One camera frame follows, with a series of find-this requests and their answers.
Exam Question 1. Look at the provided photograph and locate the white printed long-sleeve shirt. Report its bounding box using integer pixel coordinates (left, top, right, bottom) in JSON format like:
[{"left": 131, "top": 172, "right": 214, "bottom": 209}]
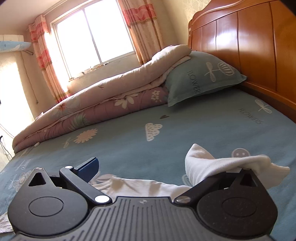
[{"left": 0, "top": 144, "right": 291, "bottom": 233}]

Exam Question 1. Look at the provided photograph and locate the wall air conditioner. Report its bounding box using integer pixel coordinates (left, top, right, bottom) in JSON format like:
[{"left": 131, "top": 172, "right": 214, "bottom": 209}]
[{"left": 0, "top": 34, "right": 34, "bottom": 55}]

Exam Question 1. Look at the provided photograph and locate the pink patterned curtain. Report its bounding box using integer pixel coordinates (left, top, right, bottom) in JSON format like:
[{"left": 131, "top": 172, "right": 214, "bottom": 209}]
[
  {"left": 28, "top": 15, "right": 71, "bottom": 104},
  {"left": 117, "top": 0, "right": 166, "bottom": 66}
]

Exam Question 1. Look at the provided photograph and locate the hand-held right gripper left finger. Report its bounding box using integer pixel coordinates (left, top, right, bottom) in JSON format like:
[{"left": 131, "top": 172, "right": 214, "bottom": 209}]
[{"left": 26, "top": 157, "right": 113, "bottom": 206}]

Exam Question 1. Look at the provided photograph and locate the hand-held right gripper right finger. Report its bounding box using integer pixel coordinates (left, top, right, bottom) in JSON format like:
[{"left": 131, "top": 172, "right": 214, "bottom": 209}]
[{"left": 173, "top": 169, "right": 263, "bottom": 206}]

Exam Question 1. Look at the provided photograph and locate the dangling black wall cable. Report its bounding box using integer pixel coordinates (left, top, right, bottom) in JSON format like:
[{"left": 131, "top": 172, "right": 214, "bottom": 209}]
[{"left": 0, "top": 124, "right": 15, "bottom": 161}]

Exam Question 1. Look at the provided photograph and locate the green printed pillow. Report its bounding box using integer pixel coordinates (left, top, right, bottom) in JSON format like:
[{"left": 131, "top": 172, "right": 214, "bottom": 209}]
[{"left": 165, "top": 51, "right": 248, "bottom": 107}]

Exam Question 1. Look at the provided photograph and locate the bed with blue floral sheet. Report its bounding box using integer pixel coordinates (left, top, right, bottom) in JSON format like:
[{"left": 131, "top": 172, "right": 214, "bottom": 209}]
[{"left": 0, "top": 87, "right": 296, "bottom": 241}]

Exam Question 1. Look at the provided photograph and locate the window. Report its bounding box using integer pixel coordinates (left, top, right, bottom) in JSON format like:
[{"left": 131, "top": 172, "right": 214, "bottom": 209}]
[{"left": 50, "top": 0, "right": 136, "bottom": 80}]

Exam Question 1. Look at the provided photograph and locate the wooden bed headboard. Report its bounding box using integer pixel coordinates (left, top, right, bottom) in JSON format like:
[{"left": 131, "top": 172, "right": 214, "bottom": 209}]
[{"left": 187, "top": 0, "right": 296, "bottom": 117}]

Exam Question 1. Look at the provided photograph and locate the folded pink floral quilt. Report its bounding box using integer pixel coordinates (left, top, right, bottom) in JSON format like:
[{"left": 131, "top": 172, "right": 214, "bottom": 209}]
[{"left": 13, "top": 44, "right": 193, "bottom": 155}]

